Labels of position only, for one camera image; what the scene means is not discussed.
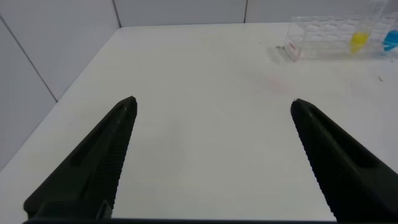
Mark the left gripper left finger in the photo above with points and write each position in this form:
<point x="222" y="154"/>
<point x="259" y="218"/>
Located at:
<point x="93" y="165"/>

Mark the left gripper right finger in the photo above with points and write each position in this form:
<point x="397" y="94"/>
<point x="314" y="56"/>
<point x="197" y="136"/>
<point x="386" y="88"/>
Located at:
<point x="348" y="168"/>

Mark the blue pigment test tube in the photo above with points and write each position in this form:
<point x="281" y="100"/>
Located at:
<point x="391" y="40"/>

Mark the yellow pigment test tube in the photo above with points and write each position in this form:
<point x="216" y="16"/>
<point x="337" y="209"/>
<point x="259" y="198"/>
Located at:
<point x="359" y="40"/>

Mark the clear plastic test tube rack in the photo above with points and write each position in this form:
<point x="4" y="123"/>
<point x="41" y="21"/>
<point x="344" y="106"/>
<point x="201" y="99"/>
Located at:
<point x="323" y="37"/>

